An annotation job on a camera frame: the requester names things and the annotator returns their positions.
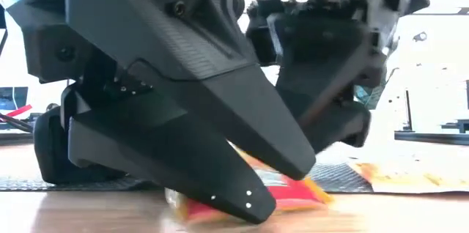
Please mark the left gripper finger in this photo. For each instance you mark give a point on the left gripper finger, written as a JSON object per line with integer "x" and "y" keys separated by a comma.
{"x": 165, "y": 152}
{"x": 183, "y": 35}

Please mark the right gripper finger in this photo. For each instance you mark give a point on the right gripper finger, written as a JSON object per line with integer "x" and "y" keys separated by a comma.
{"x": 340, "y": 123}
{"x": 322, "y": 61}

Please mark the mango tea sachet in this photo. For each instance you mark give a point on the mango tea sachet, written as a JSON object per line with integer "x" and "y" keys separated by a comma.
{"x": 297, "y": 194}

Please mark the orange white tea packet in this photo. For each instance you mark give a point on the orange white tea packet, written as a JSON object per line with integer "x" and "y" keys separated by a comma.
{"x": 403, "y": 180}

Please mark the dark grey woven placemat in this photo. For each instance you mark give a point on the dark grey woven placemat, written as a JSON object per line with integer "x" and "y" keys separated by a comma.
{"x": 337, "y": 178}

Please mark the black ceiling spotlight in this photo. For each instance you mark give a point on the black ceiling spotlight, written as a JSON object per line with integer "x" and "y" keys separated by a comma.
{"x": 420, "y": 36}

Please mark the dark wall screen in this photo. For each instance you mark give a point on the dark wall screen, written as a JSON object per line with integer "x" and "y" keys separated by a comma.
{"x": 12, "y": 98}

